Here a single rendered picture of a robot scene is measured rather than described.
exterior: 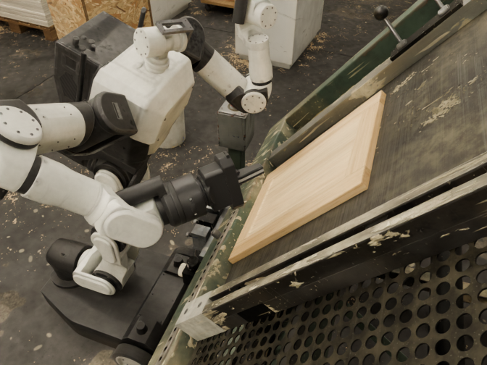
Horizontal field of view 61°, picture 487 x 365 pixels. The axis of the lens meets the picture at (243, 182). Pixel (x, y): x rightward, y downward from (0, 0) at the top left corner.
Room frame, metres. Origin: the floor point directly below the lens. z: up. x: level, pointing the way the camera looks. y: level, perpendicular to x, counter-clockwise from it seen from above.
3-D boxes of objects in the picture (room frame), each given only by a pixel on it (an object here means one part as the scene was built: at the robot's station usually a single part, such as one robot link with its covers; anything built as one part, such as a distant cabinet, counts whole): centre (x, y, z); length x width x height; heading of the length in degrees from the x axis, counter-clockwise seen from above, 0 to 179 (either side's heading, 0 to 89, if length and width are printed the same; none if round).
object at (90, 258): (1.10, 0.62, 0.28); 0.21 x 0.20 x 0.13; 71
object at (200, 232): (0.97, 0.11, 0.69); 0.50 x 0.14 x 0.24; 160
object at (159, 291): (1.08, 0.59, 0.19); 0.64 x 0.52 x 0.33; 71
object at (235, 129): (1.41, 0.03, 0.84); 0.12 x 0.12 x 0.18; 70
